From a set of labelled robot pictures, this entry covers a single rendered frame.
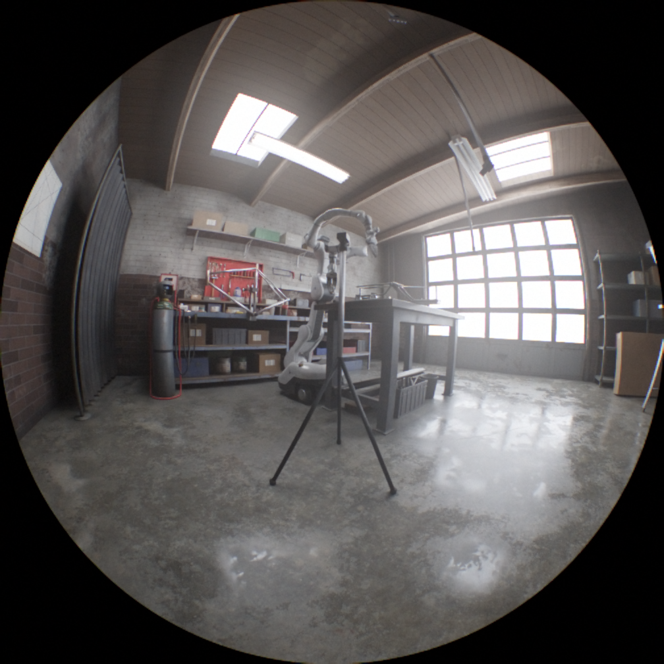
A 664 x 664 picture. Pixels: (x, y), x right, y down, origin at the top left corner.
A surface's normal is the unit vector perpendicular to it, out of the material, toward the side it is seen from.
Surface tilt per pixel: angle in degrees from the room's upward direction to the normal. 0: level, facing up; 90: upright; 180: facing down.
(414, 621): 0
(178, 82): 174
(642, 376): 82
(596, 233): 90
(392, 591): 0
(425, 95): 174
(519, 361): 90
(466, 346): 90
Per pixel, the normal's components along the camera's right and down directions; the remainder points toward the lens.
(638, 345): -0.75, -0.15
